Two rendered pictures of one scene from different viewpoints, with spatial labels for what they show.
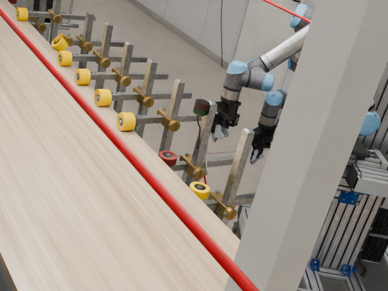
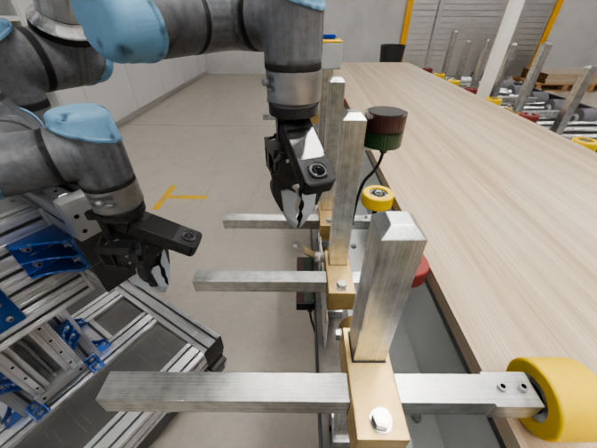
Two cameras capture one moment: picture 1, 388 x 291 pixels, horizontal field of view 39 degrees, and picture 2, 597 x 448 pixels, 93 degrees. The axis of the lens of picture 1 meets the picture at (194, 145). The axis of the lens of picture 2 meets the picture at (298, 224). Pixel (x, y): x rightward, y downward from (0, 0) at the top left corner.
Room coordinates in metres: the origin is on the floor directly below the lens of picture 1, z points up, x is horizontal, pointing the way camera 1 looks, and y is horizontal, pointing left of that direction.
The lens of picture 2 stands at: (2.48, 0.18, 1.28)
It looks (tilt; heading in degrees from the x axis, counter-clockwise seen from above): 37 degrees down; 219
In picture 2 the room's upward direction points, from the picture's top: straight up
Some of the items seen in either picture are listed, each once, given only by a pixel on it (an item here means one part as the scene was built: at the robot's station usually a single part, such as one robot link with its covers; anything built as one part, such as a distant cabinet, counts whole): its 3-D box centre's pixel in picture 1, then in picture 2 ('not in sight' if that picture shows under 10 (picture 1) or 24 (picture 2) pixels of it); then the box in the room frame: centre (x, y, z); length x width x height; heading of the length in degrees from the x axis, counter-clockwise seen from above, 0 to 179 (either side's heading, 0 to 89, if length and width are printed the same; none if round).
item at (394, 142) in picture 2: (200, 109); (382, 136); (2.07, 0.01, 1.13); 0.06 x 0.06 x 0.02
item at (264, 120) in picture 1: (267, 119); (114, 196); (2.37, -0.29, 1.05); 0.08 x 0.08 x 0.05
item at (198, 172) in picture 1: (191, 167); (338, 275); (2.12, -0.01, 0.85); 0.14 x 0.06 x 0.05; 39
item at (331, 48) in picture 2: not in sight; (328, 54); (1.70, -0.35, 1.18); 0.07 x 0.07 x 0.08; 39
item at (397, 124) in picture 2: (202, 104); (385, 119); (2.07, 0.01, 1.15); 0.06 x 0.06 x 0.02
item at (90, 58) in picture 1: (107, 58); not in sight; (2.94, 0.59, 0.95); 0.50 x 0.04 x 0.04; 129
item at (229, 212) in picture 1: (222, 205); (327, 218); (1.92, -0.17, 0.81); 0.14 x 0.06 x 0.05; 39
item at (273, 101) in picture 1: (272, 103); (91, 148); (2.37, -0.30, 1.13); 0.09 x 0.08 x 0.11; 163
